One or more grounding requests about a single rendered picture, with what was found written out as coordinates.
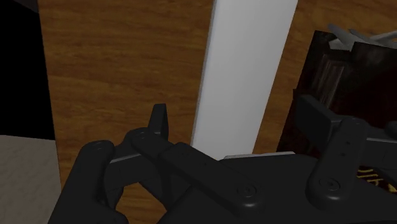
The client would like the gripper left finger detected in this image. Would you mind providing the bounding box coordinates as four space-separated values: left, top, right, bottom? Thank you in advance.
48 104 266 224

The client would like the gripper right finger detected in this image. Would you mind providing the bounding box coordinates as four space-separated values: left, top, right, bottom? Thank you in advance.
293 94 397 213

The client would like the dark brown wooden box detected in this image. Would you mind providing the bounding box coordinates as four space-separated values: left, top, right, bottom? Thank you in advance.
275 29 397 195

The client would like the white long flat board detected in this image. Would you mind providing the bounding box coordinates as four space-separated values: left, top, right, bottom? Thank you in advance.
190 0 299 161

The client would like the grey angular metal object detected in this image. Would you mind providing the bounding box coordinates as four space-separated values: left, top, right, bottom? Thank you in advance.
327 24 397 52

